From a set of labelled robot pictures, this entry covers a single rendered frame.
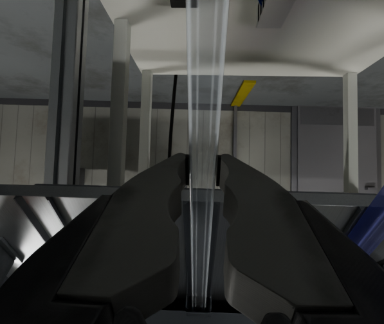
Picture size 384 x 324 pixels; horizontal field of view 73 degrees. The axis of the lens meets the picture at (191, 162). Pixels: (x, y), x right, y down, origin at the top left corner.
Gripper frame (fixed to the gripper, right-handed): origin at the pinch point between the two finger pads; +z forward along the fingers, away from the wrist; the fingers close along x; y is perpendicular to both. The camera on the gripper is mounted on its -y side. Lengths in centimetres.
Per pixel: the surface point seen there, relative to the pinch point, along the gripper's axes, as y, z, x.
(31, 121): 109, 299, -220
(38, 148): 139, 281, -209
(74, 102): 5.9, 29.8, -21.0
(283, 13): -7.1, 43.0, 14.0
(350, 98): 15, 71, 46
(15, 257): 11.9, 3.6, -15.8
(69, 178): 16.1, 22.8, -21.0
